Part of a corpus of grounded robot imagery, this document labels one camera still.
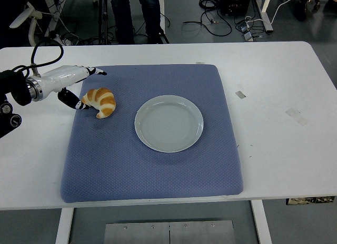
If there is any grey metal plate with screws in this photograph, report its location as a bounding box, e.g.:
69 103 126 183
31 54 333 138
104 220 235 244

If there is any pale grey round plate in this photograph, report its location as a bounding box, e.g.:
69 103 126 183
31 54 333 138
134 94 205 154

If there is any black tripod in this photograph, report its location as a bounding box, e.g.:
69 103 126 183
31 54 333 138
96 0 111 45

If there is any white table leg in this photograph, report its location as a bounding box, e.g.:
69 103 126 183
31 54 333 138
55 207 75 244
250 199 273 244

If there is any golden croissant bread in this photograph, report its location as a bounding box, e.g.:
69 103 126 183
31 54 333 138
80 87 117 119

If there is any black power adapter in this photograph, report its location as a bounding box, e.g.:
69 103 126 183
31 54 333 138
236 21 251 33

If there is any large clear tape piece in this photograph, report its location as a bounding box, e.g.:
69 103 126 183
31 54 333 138
285 107 310 127

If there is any person's foot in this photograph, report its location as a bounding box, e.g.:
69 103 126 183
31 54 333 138
293 0 308 22

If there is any person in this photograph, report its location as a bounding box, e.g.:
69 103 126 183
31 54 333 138
107 0 162 44

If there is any white office chair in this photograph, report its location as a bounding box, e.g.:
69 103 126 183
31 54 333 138
9 1 43 47

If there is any white desk frame leg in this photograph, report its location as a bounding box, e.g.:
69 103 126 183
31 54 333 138
252 0 275 33

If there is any white cable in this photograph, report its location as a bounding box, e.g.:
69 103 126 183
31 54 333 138
244 0 301 23

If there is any blue textured mat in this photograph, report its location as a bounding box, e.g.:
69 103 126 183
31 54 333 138
60 64 244 204

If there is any black coiled cable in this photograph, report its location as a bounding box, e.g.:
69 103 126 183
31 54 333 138
182 0 233 36

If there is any black equipment box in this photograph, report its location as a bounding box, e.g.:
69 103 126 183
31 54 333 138
219 0 253 16

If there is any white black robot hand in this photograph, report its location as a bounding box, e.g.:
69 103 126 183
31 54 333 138
39 65 108 111

